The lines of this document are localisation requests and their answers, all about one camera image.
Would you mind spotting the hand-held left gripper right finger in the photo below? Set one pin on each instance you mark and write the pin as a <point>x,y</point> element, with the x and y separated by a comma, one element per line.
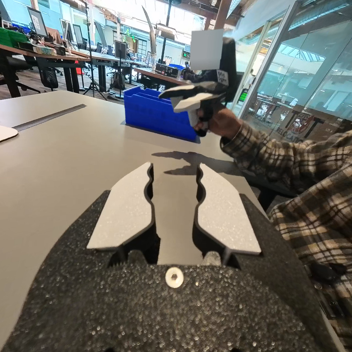
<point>228,217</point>

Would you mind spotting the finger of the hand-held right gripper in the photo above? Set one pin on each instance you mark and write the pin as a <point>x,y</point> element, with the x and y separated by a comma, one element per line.
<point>192,101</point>
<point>181,90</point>

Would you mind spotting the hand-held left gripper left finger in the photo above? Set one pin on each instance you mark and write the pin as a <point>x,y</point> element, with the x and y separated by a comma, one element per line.
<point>121,214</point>

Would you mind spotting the blue plastic parts bin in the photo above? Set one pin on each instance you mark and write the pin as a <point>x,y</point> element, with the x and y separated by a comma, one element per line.
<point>154,115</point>

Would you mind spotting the person's right hand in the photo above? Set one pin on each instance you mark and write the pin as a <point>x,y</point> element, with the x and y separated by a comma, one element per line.
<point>224,123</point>

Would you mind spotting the blue storage bin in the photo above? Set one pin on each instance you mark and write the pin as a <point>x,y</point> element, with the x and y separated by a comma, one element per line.
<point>177,66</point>

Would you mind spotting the black equipment box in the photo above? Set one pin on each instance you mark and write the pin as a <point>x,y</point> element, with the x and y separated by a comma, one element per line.
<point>166,70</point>

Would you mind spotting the wooden office desk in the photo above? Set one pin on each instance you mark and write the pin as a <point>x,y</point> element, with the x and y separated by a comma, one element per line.
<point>156,75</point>

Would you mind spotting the curved white panel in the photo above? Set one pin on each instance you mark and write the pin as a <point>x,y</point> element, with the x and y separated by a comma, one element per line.
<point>151,41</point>

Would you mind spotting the tilted black light panel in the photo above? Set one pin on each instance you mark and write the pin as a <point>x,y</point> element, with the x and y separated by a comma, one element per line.
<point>166,31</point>

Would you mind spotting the dark backpack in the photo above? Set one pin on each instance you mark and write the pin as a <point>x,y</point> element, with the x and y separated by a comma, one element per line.
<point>118,81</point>

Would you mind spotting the black floor lamp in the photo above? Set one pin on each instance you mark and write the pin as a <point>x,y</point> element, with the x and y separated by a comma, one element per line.
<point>168,27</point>

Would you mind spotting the black monitor on pole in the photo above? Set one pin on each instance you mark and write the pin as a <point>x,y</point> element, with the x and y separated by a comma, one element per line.
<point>120,49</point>

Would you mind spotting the tripod light stand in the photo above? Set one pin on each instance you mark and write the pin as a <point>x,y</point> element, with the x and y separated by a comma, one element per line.
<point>89,55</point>

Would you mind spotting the white document stand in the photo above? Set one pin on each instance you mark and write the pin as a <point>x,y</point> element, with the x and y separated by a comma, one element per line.
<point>7,133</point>

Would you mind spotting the long wooden desk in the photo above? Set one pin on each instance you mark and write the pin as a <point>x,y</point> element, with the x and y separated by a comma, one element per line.
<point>41,55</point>

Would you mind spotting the black upright monitor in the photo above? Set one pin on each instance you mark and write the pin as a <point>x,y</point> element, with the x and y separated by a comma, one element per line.
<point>38,22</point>

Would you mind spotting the green storage bins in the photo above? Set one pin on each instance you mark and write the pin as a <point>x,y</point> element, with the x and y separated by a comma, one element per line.
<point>12,38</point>

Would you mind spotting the wooden support post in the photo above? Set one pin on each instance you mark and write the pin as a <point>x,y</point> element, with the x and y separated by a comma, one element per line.
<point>221,13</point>

